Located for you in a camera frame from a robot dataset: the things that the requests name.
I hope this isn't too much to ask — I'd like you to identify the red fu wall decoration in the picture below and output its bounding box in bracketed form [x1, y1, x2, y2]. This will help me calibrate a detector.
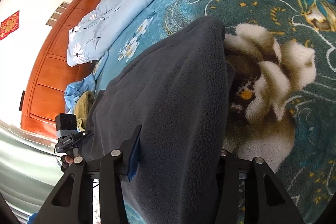
[0, 11, 19, 40]

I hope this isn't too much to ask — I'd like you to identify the light blue floral quilt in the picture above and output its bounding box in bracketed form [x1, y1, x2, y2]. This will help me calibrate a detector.
[67, 0, 153, 67]

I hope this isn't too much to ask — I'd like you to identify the gloved left hand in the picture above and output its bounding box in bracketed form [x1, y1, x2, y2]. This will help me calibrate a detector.
[61, 155, 74, 173]

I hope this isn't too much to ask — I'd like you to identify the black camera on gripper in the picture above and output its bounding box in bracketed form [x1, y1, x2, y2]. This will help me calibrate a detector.
[55, 113, 77, 139]

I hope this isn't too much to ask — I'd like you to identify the orange wooden headboard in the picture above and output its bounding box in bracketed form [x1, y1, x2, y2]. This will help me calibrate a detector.
[20, 0, 101, 139]

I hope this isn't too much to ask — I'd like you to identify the black and white fleece jacket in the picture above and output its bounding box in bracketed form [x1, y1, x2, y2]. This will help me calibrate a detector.
[81, 16, 235, 223]

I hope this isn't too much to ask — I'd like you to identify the wall switch panel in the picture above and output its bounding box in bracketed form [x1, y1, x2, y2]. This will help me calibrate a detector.
[46, 2, 69, 27]

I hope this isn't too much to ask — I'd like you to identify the green floral blanket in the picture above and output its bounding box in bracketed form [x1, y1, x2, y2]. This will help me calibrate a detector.
[97, 0, 335, 223]

